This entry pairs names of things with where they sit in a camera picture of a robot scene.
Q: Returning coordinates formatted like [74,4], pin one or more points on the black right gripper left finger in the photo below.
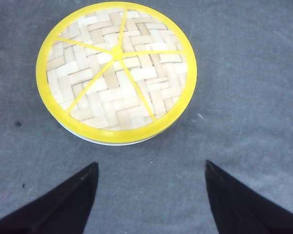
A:
[63,210]

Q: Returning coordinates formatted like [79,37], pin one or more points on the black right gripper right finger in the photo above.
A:
[237,209]

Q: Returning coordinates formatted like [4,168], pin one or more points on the woven bamboo steamer lid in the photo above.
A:
[116,71]

